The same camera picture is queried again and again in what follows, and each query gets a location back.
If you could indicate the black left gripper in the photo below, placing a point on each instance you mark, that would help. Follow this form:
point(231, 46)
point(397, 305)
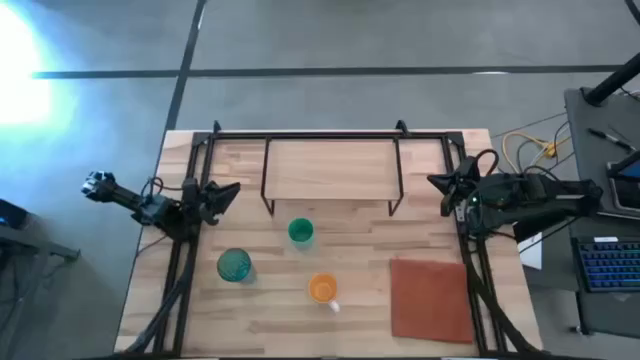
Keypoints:
point(194, 199)

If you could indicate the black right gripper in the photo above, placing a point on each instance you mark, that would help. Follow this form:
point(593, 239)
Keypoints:
point(465, 186)

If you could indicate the teal ribbed glass tumbler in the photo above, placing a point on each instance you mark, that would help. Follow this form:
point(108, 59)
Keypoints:
point(233, 265)

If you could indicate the small green plastic cup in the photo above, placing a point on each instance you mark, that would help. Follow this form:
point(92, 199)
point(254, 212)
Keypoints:
point(300, 231)

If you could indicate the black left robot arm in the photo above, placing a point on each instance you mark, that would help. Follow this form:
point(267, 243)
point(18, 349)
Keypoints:
point(125, 198)

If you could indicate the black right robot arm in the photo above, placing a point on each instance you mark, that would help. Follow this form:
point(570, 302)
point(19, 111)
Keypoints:
point(540, 201)

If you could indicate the wooden shelf black metal legs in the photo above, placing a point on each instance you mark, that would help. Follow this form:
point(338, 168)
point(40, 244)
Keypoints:
point(332, 170)

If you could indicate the black diagonal bar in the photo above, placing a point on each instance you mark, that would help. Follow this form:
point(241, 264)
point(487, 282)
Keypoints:
point(530, 233)

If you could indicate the white paper sheet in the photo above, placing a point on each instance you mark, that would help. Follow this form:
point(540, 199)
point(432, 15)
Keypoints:
point(533, 252)

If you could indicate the rust orange cloth mat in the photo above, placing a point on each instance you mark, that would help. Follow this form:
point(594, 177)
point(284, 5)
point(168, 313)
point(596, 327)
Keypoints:
point(430, 300)

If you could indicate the grey side desk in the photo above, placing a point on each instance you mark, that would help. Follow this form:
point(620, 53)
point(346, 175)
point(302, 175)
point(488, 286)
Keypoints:
point(595, 165)

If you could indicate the black pen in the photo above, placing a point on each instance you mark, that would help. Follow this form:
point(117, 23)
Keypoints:
point(609, 138)

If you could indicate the backlit black keyboard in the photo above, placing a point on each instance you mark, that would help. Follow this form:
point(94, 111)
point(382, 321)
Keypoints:
point(607, 265)

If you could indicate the black tablet device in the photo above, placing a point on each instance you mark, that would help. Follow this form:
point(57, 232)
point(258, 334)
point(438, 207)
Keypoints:
point(625, 187)

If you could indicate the grey metal stand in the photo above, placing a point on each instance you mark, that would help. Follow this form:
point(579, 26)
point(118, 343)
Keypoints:
point(35, 242)

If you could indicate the black round pole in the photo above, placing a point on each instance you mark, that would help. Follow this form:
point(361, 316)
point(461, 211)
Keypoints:
point(612, 82)

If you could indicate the dark grey keyboard desk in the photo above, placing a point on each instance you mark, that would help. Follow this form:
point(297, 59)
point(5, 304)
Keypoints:
point(607, 312)

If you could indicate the dark box with blue light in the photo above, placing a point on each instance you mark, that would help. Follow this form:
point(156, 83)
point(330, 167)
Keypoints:
point(11, 215)

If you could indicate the black aluminium table frame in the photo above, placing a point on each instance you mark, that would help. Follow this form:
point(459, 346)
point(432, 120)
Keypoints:
point(325, 135)

